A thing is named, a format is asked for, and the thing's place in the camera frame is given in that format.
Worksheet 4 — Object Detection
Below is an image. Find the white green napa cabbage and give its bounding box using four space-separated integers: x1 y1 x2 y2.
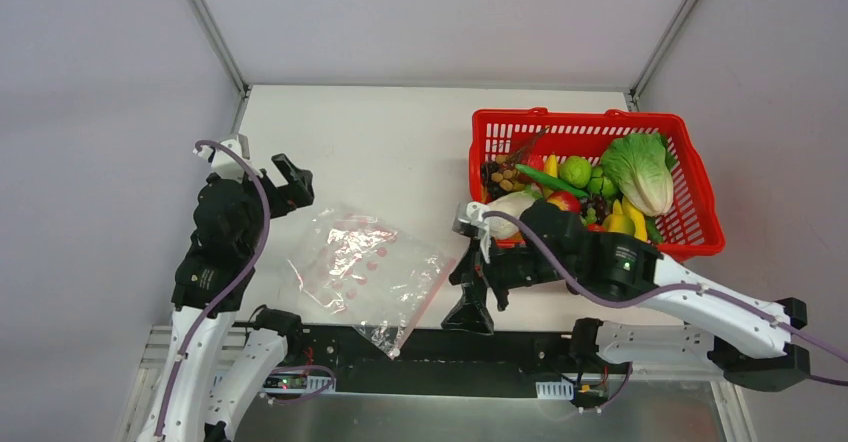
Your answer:
487 192 539 240

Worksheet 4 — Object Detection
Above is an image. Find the clear zip top bag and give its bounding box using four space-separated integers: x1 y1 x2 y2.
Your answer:
283 204 456 359

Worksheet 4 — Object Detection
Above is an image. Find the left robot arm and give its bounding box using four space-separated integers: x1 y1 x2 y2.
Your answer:
137 154 315 441

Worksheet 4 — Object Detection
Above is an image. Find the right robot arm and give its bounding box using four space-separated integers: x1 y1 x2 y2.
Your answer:
442 201 811 392

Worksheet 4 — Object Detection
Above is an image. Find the dark purple grape bunch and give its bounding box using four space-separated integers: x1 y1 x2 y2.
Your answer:
480 161 509 201

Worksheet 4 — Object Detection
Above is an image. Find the red apple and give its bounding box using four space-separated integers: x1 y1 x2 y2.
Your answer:
546 191 582 214

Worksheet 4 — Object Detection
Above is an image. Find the green grape bunch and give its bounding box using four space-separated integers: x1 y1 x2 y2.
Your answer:
581 207 598 226

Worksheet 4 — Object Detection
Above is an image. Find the light green lime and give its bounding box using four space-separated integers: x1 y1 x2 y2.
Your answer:
558 156 592 189

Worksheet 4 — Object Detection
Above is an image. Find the dark green pepper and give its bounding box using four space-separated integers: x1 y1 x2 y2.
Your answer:
586 165 619 199

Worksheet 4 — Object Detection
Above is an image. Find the yellow banana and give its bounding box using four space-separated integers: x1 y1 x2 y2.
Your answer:
621 196 648 242

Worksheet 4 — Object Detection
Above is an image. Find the large green lettuce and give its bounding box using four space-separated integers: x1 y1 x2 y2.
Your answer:
600 133 675 217

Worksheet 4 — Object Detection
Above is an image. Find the red plastic basket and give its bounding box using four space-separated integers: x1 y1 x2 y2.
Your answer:
468 107 725 262

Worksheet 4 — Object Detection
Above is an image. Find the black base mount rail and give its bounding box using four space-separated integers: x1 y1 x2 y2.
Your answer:
287 325 604 399

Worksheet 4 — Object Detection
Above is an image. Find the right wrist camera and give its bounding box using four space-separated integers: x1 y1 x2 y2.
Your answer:
452 202 492 264

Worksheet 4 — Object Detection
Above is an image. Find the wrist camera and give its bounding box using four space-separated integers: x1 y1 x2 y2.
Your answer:
193 133 253 182
452 202 492 264

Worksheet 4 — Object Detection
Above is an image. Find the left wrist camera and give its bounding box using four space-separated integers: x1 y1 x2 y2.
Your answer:
193 133 253 182

